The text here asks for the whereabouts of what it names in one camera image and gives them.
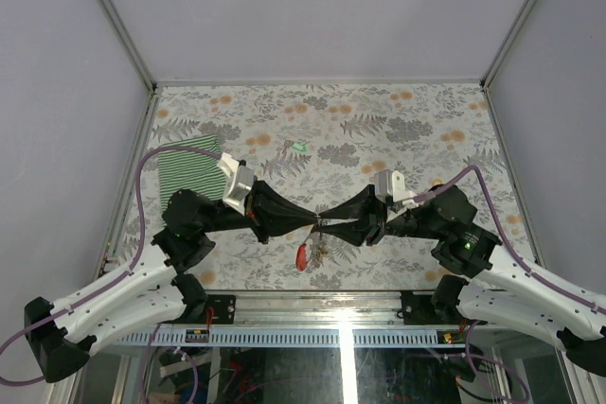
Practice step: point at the green striped cloth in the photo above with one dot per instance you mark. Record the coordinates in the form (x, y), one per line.
(187, 170)

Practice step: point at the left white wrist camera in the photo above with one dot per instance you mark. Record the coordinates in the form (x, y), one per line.
(239, 180)

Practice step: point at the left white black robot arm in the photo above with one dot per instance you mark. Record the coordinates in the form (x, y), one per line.
(154, 286)

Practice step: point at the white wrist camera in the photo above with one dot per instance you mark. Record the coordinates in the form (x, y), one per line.
(239, 180)
(390, 188)

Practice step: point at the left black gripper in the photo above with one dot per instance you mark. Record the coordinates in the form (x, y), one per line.
(270, 214)

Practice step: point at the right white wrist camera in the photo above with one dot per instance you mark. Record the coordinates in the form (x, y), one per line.
(390, 188)

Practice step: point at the grey red key ring holder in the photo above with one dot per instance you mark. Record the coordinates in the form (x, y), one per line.
(312, 251)

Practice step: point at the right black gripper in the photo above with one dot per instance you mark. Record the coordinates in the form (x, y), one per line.
(369, 212)

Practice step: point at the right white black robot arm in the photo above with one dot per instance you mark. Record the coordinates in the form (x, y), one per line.
(489, 281)

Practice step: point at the aluminium front rail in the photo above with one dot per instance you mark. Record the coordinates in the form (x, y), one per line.
(314, 319)

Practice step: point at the green key tag centre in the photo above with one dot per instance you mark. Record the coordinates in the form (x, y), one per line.
(300, 147)

